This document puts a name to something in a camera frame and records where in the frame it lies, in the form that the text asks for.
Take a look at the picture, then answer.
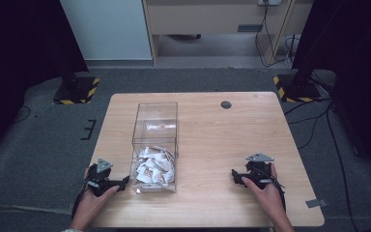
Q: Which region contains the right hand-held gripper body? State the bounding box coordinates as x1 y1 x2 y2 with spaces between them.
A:
238 152 275 189

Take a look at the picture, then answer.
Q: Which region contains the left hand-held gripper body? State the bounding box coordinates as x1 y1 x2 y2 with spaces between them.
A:
86 157 122 198

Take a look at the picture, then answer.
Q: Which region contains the person's right hand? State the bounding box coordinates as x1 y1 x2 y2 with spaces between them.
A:
241 162 288 223

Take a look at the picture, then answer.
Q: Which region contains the person's left hand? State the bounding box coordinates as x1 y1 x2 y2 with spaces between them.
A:
70 165 121 231

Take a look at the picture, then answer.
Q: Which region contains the pile of white packets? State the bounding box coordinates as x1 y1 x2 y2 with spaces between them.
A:
134 146 176 186

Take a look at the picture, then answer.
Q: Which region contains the clear plastic two-compartment box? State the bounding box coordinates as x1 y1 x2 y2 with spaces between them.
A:
129 101 179 194

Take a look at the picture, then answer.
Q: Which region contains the grey tape strip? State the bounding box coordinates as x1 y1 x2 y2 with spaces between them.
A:
304 198 329 209

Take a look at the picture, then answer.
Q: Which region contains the striped-edge black stand base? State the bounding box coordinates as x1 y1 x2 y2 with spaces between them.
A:
272 73 324 103
52 75 101 105

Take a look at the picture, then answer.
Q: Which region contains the white cabinet panel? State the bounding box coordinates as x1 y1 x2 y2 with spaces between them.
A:
59 0 153 61

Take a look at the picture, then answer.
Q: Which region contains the black curtain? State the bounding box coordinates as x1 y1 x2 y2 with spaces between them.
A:
0 0 90 162
291 0 371 177

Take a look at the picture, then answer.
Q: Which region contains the light wooden desk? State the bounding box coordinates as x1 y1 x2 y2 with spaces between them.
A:
142 0 314 67

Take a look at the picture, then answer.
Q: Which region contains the white power strip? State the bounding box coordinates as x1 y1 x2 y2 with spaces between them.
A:
257 0 282 7

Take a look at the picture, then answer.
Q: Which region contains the right hand-held gripper cable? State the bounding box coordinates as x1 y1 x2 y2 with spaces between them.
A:
264 173 287 214

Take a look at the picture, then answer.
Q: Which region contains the hand-held gripper cable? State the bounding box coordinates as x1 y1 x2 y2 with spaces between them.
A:
264 173 287 214
71 184 91 220

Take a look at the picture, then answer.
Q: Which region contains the left hand-held gripper cable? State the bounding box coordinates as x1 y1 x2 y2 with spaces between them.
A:
71 184 91 220

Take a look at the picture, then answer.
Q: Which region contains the long black floor cable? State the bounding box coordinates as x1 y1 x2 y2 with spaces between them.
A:
325 101 360 232

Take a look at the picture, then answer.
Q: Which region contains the black cable hanging from desk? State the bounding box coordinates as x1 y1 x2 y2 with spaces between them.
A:
254 2 293 69

